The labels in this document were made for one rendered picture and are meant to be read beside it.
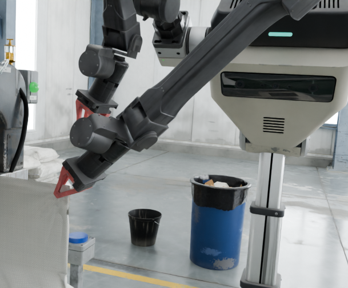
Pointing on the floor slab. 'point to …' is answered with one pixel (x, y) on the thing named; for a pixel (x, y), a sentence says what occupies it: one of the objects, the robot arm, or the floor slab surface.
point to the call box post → (76, 276)
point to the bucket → (144, 226)
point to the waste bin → (217, 221)
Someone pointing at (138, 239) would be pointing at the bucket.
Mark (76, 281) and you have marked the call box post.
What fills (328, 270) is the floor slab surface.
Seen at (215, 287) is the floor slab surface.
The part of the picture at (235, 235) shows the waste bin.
